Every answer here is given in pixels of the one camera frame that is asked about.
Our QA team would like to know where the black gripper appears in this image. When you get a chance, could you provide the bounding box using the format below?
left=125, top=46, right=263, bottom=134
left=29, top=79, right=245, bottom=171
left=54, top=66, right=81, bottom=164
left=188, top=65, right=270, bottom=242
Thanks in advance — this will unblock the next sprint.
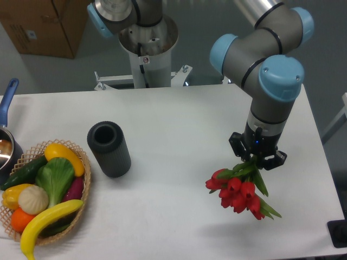
left=229, top=125, right=287, bottom=171

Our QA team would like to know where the red tulip bouquet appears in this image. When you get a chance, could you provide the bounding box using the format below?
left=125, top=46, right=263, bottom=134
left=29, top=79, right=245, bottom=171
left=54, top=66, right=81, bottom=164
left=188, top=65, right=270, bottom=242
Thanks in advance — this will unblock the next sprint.
left=205, top=156, right=281, bottom=220

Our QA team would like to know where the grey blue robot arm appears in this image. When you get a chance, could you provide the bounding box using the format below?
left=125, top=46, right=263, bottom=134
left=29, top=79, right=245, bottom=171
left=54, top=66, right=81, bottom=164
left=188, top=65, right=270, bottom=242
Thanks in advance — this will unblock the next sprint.
left=87, top=1, right=314, bottom=170

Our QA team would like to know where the dark grey ribbed vase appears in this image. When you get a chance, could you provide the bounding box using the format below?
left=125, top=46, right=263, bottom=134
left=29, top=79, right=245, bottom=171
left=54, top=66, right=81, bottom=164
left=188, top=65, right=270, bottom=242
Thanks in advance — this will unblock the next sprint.
left=87, top=121, right=131, bottom=178

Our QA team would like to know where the black device at edge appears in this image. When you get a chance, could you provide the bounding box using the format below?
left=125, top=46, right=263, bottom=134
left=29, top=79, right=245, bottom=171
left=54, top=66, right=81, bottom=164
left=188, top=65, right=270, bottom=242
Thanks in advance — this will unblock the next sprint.
left=327, top=219, right=346, bottom=248

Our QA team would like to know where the purple eggplant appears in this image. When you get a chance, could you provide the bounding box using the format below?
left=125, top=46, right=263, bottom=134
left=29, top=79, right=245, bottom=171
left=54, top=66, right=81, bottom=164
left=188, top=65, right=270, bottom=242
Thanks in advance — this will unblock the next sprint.
left=61, top=177, right=83, bottom=202

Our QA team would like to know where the green leafy cabbage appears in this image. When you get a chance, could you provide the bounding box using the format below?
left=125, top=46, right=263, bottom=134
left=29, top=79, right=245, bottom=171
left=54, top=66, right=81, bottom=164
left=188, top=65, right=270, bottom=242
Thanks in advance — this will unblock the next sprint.
left=35, top=158, right=74, bottom=208

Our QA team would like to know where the woven wicker basket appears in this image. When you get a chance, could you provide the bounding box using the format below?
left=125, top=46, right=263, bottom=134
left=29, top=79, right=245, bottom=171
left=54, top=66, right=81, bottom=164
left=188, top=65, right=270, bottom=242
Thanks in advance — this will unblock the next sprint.
left=1, top=139, right=91, bottom=245

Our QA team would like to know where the white steamed bun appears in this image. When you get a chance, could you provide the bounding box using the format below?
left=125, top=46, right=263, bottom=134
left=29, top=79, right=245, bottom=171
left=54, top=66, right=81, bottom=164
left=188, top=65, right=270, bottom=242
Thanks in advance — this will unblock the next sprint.
left=18, top=185, right=49, bottom=215

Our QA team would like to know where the green cucumber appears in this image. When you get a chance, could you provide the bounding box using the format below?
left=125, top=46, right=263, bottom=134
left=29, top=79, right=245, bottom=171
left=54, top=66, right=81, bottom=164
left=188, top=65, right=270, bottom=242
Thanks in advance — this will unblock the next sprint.
left=1, top=156, right=47, bottom=191

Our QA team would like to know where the yellow banana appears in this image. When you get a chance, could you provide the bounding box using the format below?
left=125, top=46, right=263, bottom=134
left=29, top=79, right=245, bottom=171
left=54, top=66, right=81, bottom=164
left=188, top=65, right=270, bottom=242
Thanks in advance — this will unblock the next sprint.
left=20, top=199, right=84, bottom=260

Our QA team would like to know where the brown cardboard box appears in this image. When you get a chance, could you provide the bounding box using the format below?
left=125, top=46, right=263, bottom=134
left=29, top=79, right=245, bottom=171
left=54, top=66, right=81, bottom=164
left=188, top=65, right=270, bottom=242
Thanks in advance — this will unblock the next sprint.
left=1, top=0, right=91, bottom=59

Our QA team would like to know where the orange fruit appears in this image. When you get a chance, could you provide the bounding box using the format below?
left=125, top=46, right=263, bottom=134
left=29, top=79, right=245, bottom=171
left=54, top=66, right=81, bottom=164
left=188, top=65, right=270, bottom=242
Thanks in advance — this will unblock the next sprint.
left=10, top=207, right=36, bottom=233

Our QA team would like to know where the yellow bell pepper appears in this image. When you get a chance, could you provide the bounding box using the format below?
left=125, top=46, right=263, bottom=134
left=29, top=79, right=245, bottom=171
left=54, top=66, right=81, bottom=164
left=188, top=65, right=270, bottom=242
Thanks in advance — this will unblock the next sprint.
left=2, top=184, right=33, bottom=210

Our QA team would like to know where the white frame at right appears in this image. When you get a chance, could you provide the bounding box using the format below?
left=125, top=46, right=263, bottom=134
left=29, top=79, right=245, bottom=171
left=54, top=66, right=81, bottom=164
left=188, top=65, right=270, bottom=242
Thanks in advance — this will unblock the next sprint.
left=321, top=93, right=346, bottom=145

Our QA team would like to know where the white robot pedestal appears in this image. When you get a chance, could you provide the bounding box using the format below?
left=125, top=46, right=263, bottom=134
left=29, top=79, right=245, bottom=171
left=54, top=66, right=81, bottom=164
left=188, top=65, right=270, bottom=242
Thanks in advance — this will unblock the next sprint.
left=94, top=15, right=194, bottom=92

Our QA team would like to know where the blue handled saucepan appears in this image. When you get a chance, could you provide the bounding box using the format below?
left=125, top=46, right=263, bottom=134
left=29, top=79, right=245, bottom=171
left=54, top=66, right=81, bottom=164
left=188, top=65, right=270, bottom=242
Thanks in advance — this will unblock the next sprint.
left=1, top=78, right=23, bottom=185

